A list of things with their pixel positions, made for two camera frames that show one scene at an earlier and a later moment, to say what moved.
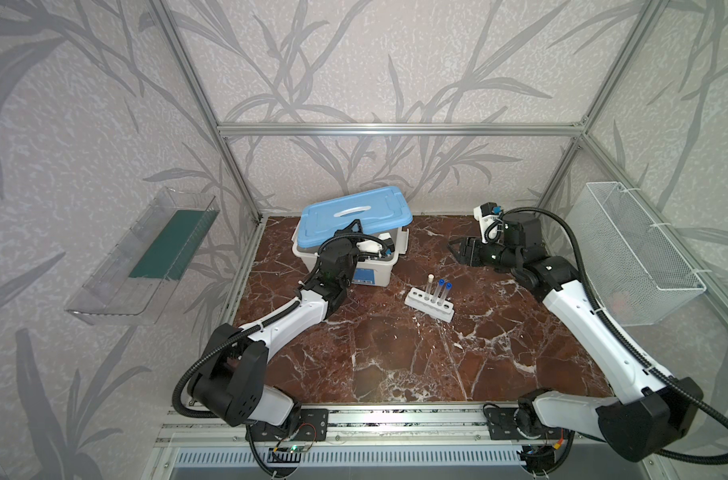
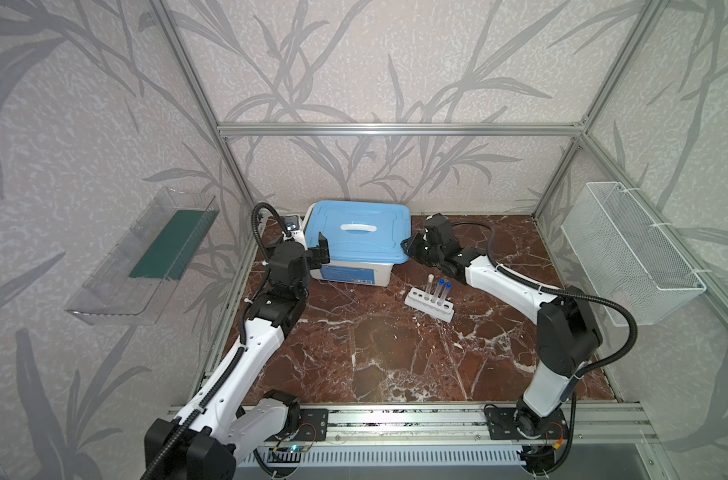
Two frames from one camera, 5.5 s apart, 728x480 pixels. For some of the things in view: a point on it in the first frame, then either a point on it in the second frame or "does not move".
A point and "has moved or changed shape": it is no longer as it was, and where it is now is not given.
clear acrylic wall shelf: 131,284 does not move
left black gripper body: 352,246 -> 315,253
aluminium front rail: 449,423 does not move
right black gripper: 481,252 -> 421,245
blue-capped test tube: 441,284 does not move
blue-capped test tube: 448,288 does not move
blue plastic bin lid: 380,210 has moved or changed shape
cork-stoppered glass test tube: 431,278 does not move
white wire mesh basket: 633,272 does not move
